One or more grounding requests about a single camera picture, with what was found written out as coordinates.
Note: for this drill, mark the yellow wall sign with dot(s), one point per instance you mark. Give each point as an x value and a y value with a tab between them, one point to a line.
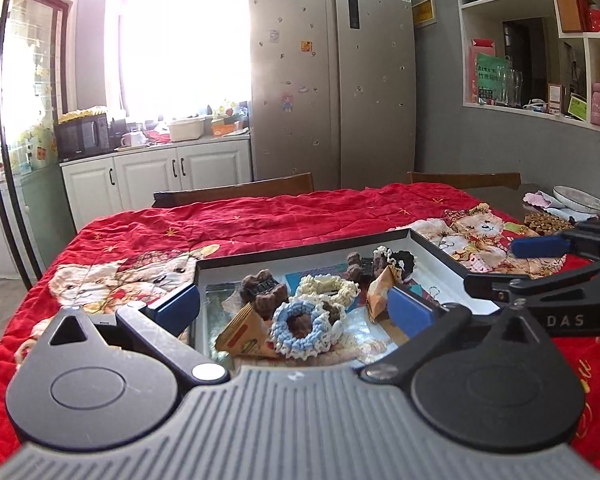
424	10

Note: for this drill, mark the orange triangular snack packet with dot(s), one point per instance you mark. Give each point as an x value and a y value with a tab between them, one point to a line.
240	337
377	295

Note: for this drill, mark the cream crochet scrunchie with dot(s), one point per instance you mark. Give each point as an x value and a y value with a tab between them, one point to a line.
325	285

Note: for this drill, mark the white mug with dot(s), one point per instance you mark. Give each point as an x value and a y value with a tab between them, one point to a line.
132	139

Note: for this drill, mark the white plastic basin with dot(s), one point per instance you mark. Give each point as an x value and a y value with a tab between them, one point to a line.
186	130

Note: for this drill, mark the red printed blanket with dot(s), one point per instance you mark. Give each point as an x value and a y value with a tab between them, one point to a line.
230	225

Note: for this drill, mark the cartoon fridge sticker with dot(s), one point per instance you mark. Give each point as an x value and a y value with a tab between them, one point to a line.
286	101

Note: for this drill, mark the wooden bead mat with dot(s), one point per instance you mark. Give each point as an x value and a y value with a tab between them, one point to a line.
547	224

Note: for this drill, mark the brown cardboard box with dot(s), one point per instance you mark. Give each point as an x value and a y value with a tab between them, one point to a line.
570	10

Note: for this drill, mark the white kitchen cabinet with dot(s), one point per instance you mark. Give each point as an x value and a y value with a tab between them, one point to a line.
155	175

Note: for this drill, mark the black shallow cardboard box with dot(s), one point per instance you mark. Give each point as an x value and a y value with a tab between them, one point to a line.
280	256

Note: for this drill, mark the orange box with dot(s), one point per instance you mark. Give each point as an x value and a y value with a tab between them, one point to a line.
225	129

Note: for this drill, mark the blue crochet scrunchie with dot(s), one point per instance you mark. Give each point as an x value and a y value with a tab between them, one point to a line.
285	340

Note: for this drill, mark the silver double-door refrigerator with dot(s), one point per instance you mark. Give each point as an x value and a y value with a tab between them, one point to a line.
330	85

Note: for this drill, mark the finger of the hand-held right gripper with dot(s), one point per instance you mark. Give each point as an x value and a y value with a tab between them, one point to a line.
555	280
537	246

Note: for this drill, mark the green poster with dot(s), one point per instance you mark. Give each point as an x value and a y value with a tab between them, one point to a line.
490	80

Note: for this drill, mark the black white-lace scrunchie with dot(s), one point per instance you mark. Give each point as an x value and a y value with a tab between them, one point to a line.
405	260

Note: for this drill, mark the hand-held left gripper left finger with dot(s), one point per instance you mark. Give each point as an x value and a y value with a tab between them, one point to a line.
177	305

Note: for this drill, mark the white bowl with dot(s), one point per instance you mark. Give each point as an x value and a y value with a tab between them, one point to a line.
580	199

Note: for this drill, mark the black microwave oven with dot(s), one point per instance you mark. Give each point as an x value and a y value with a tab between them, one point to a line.
82	137

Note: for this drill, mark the white kitchen counter unit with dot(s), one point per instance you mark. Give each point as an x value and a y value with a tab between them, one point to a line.
5	230

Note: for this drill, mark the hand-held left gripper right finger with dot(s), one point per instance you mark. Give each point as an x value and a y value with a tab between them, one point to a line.
412	310

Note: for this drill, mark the printed colourful sheet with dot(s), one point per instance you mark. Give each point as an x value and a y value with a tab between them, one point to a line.
365	340

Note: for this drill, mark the black-framed sliding glass door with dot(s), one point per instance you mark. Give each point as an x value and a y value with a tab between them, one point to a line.
10	110

